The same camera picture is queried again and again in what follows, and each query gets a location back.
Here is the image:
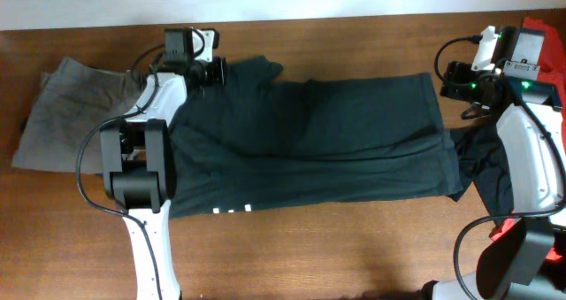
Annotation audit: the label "dark green t-shirt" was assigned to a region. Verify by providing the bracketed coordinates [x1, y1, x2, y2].
[171, 57, 462, 218]

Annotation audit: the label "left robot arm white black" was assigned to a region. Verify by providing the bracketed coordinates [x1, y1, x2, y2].
[99, 27, 226, 300]

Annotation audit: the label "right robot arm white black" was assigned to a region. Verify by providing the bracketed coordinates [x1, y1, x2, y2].
[424, 26, 565, 300]

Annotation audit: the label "black garment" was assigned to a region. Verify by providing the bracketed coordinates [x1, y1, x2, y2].
[449, 124, 514, 216]

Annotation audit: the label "red t-shirt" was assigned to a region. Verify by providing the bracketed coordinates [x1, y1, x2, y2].
[490, 17, 565, 261]

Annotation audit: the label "folded grey shorts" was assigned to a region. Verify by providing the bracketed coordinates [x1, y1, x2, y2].
[11, 58, 141, 173]

